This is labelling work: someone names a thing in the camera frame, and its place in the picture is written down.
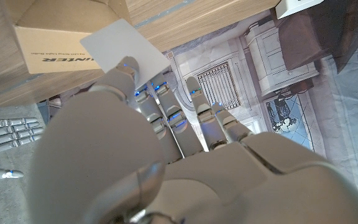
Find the brown cardboard box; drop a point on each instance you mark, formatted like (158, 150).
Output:
(57, 37)

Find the printed living room backdrop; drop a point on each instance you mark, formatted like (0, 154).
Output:
(291, 93)

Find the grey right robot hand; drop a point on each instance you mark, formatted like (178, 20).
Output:
(8, 133)

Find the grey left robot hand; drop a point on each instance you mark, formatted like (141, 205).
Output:
(213, 186)

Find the white card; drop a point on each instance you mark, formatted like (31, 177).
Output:
(120, 43)

